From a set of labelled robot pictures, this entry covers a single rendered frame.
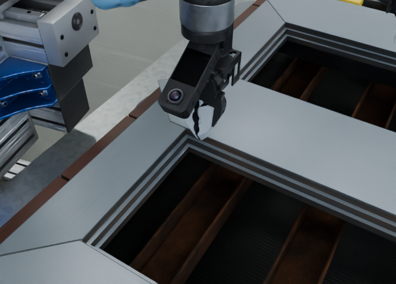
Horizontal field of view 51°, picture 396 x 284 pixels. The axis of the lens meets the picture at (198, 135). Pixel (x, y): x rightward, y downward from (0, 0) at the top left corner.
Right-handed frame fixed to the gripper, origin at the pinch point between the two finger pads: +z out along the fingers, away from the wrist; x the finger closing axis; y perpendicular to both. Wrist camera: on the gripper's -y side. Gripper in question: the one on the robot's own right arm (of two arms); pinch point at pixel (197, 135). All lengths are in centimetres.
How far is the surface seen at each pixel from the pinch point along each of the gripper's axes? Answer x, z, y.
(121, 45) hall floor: 129, 86, 121
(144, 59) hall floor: 107, 86, 117
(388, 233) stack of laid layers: -32.6, 3.3, -0.2
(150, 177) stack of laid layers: 2.5, 2.1, -10.5
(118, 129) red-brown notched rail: 15.4, 3.5, -3.1
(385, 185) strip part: -29.9, 0.6, 6.1
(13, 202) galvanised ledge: 31.2, 18.1, -19.3
